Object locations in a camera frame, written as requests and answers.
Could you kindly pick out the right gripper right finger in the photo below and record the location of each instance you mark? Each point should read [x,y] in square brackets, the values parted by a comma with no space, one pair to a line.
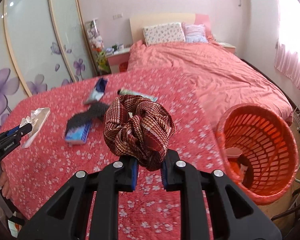
[178,175]

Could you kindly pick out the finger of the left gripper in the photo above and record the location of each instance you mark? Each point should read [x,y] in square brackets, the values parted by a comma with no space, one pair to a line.
[13,130]
[21,131]

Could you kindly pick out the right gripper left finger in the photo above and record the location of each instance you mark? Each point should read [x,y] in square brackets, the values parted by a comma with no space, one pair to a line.
[120,176]

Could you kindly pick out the red plaid cloth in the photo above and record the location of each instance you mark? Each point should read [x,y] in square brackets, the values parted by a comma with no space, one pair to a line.
[138,127]

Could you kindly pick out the floral hand cream tube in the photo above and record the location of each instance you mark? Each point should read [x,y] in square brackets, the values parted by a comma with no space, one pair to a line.
[124,91]

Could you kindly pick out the blue snack wrapper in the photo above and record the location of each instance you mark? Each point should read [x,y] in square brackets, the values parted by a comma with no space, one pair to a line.
[97,92]

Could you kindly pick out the person's left hand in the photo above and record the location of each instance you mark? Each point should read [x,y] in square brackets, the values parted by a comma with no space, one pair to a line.
[5,183]

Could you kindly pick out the red floral tablecloth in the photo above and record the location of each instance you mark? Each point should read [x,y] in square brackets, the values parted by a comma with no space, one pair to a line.
[37,172]

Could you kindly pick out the blue tissue pack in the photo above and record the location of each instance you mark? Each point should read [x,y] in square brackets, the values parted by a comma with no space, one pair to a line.
[78,135]

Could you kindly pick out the black knitted cloth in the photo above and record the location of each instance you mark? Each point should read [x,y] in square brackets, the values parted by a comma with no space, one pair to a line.
[97,110]

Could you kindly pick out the orange plastic laundry basket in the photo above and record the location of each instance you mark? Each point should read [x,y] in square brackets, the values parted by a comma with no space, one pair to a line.
[258,150]

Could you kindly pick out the floral sliding wardrobe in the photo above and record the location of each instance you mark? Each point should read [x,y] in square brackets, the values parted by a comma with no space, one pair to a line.
[42,47]

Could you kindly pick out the plush toys display tube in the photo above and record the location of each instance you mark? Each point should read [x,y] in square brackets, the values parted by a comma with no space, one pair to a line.
[95,41]

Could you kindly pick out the salmon pink bed duvet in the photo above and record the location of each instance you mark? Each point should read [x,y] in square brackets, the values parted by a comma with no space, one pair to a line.
[221,80]

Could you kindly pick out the small orange bin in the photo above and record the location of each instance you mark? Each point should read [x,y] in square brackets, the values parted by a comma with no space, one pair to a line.
[123,66]

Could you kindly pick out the pink bedside table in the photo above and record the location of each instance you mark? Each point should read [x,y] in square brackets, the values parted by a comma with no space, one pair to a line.
[118,57]

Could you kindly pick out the right bedside table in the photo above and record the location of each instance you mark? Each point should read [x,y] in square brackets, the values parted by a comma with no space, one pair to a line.
[229,47]

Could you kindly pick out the pink striped pillow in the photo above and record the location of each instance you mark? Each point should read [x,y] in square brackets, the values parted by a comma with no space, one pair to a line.
[194,33]

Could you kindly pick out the floral white pillow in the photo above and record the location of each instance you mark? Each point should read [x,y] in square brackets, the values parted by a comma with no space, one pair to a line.
[163,33]

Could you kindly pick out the beige pink headboard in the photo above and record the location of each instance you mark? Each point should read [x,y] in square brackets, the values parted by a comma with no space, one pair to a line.
[138,22]

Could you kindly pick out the pink window curtain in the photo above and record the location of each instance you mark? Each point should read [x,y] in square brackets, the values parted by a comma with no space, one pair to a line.
[287,60]

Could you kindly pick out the wall power socket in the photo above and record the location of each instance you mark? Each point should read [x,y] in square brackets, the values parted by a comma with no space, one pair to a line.
[117,16]

